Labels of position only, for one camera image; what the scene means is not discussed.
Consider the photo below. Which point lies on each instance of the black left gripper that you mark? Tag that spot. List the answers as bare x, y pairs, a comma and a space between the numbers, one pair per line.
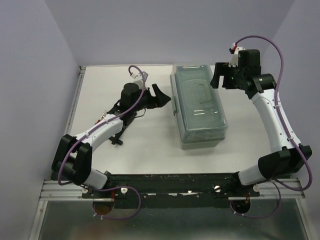
159, 101

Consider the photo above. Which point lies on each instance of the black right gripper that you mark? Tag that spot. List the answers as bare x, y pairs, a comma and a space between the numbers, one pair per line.
221, 69

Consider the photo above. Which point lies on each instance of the green plastic tool box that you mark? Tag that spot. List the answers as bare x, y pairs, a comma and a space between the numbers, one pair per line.
197, 107

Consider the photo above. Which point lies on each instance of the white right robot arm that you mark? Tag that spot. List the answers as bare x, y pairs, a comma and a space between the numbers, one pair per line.
287, 152

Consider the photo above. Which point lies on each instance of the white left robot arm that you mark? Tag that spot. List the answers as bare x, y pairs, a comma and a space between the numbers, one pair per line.
73, 159

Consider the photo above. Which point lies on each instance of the small steel claw hammer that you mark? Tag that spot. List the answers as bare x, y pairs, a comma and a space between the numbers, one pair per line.
127, 120

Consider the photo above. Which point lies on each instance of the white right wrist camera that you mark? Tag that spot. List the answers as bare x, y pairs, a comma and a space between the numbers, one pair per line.
234, 51

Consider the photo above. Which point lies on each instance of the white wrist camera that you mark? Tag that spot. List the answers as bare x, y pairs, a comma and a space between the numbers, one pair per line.
234, 51
138, 78

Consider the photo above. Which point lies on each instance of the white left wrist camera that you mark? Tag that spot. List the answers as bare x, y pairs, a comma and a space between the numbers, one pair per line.
138, 78

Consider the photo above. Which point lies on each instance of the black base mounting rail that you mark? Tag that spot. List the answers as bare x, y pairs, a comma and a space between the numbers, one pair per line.
162, 191

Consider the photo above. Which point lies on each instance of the aluminium frame rail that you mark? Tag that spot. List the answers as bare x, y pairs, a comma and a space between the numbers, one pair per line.
52, 191

